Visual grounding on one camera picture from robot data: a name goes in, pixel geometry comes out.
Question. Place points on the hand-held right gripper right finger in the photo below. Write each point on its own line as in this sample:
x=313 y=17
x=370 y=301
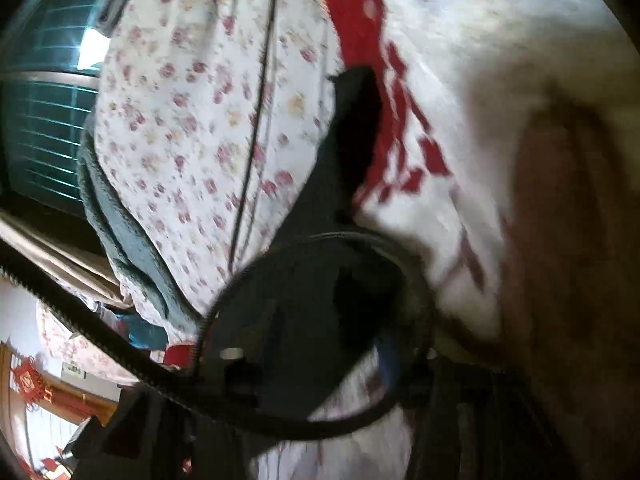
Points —
x=389 y=366

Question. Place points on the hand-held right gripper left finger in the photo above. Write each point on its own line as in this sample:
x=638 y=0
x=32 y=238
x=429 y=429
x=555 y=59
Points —
x=235 y=382

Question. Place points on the black pants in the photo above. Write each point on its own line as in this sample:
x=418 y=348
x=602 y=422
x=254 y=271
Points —
x=330 y=170

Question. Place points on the blue cloth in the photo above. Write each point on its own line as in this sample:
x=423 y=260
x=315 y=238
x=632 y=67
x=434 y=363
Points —
x=142 y=332

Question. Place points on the brown wooden door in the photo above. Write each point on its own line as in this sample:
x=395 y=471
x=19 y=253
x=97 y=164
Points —
x=75 y=402

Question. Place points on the grey-teal fleece blanket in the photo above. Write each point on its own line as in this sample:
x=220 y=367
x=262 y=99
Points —
x=115 y=220

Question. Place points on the beige curtain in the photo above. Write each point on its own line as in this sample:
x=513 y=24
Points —
x=55 y=260

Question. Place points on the white floral bed sheet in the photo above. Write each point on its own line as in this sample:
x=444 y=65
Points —
x=190 y=110

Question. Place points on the red and white blanket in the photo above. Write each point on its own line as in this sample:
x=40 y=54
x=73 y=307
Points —
x=450 y=85

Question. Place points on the window with grille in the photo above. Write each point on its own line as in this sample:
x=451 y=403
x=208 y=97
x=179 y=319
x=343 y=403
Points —
x=50 y=135

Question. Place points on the red knot wall ornament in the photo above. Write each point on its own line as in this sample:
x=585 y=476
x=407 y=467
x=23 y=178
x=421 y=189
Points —
x=30 y=380

